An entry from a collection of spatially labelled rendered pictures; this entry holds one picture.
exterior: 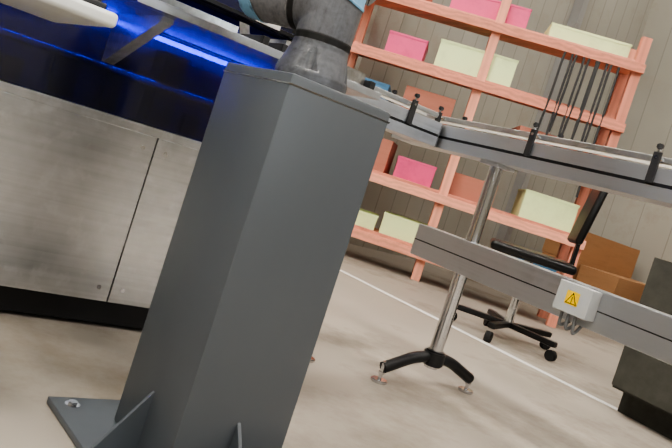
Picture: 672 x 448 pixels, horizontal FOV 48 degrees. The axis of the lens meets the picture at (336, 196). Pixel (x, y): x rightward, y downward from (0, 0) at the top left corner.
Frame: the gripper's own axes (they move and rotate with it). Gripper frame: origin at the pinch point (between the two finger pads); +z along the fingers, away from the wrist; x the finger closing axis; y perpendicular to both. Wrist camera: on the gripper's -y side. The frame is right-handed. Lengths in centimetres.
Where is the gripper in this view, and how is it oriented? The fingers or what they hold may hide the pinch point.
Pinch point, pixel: (366, 0)
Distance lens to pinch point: 205.2
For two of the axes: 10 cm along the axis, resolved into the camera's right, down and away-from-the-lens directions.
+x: 7.8, 2.3, 5.9
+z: -3.1, 9.5, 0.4
